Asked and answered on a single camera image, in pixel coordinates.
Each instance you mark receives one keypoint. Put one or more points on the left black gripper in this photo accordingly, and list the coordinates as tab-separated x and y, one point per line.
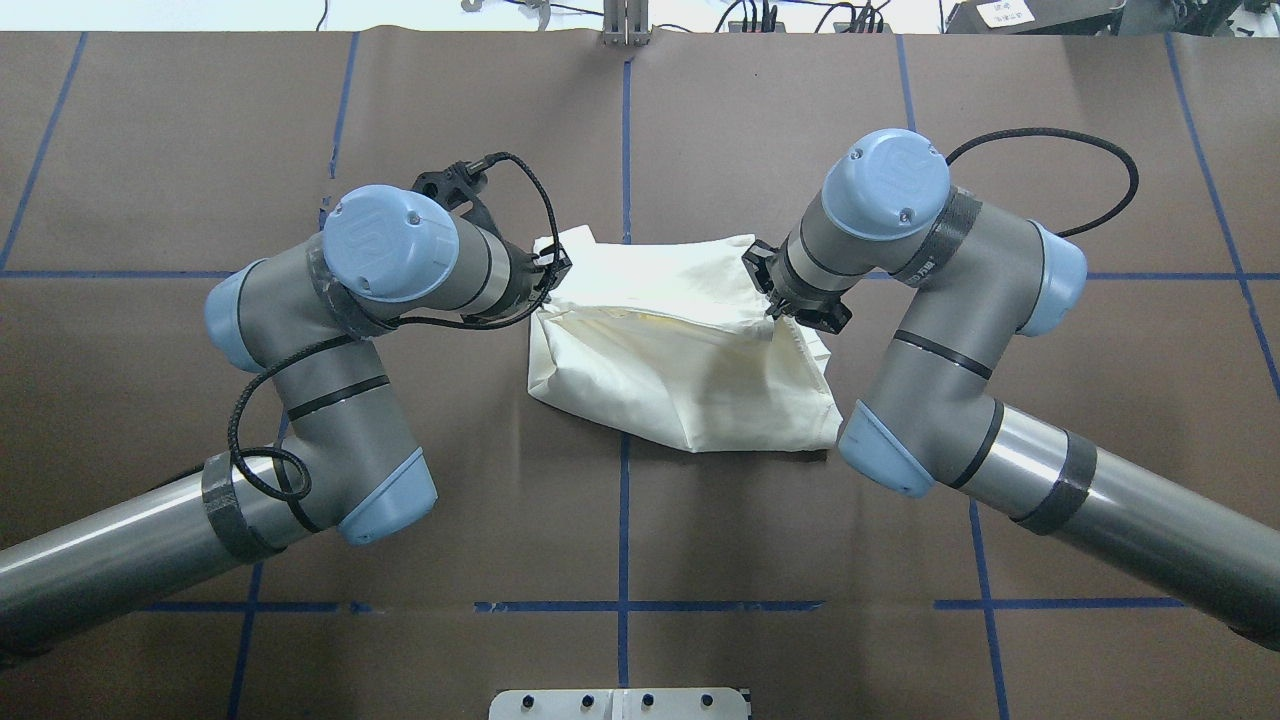
531	277

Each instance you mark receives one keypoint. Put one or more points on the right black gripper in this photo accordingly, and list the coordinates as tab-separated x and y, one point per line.
797	298

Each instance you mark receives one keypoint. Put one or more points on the cream long sleeve shirt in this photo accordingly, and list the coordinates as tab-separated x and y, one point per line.
672	343

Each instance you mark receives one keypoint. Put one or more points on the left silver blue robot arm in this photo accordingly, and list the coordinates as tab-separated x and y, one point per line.
318	439

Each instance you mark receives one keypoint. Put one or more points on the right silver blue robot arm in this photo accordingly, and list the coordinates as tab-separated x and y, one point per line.
982	277

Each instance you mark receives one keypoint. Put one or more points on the black orange connector strip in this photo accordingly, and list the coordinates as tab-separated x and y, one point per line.
804	17

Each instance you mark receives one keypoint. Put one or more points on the black box white label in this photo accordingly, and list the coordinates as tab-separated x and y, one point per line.
1050	18

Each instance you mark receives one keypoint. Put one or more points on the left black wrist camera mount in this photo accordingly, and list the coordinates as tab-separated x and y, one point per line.
460	184

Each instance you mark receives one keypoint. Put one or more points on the aluminium frame post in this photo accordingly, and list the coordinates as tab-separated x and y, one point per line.
626	23

